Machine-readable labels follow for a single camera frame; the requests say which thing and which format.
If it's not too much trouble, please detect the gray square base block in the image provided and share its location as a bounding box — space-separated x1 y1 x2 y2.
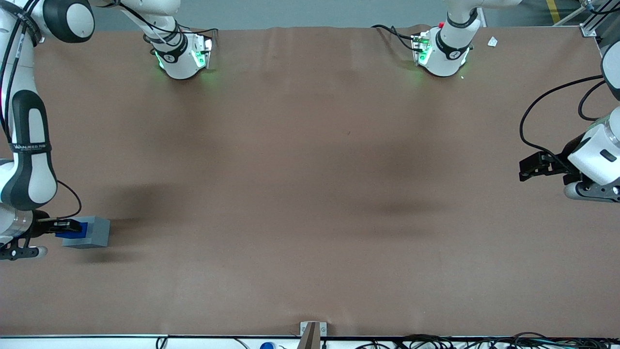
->
62 216 111 249

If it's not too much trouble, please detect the brown table cover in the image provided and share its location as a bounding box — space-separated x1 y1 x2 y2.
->
0 24 620 338

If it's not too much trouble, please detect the left arm base connector plate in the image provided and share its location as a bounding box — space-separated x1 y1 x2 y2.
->
411 32 433 66

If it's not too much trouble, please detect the blue plastic part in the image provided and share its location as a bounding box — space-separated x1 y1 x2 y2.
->
55 222 89 239

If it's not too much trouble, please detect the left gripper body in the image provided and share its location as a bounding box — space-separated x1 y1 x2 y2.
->
562 108 620 186

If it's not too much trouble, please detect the black base cable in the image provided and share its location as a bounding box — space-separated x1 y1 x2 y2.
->
372 24 418 51
172 18 219 40

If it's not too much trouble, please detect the short black left wrist cable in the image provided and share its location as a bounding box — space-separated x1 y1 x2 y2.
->
578 80 607 122

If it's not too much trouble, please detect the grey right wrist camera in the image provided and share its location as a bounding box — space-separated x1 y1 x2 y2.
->
0 238 48 261

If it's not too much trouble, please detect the black cable bundle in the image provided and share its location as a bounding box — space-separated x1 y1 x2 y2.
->
356 332 620 349

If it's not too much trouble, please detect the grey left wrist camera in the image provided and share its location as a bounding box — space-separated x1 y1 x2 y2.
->
563 182 620 202

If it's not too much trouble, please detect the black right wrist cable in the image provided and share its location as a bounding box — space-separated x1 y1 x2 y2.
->
0 0 82 220

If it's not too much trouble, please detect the black left base cable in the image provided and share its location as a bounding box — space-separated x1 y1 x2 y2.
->
372 24 418 51

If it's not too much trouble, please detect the aluminium frame profile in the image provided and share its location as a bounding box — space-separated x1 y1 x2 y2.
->
552 0 620 38

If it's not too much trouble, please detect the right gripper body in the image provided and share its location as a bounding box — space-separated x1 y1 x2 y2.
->
0 204 49 245

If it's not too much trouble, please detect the black right base cable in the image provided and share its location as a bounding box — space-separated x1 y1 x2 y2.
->
172 18 219 40

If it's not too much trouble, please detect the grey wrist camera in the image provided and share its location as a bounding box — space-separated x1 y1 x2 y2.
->
0 238 48 261
563 182 620 202

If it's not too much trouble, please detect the long black left wrist cable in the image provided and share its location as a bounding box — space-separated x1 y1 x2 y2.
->
519 75 604 163

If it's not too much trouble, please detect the right arm base connector plate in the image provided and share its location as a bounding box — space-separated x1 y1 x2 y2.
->
191 33 216 69

